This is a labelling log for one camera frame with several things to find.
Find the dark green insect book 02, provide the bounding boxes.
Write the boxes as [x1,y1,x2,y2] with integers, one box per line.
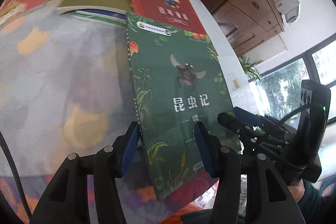
[126,12,241,200]

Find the red fairy tale book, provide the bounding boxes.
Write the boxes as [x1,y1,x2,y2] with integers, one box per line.
[130,0,206,35]

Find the green blue books underneath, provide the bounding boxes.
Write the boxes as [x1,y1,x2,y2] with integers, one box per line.
[71,9,126,27]

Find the window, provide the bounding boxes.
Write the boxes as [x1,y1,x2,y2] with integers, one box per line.
[248,33,336,140]

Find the potted green plant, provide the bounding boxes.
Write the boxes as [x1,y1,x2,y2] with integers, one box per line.
[238,55,262,81]

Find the floral tablecloth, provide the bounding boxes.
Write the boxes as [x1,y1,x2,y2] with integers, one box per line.
[0,0,253,224]

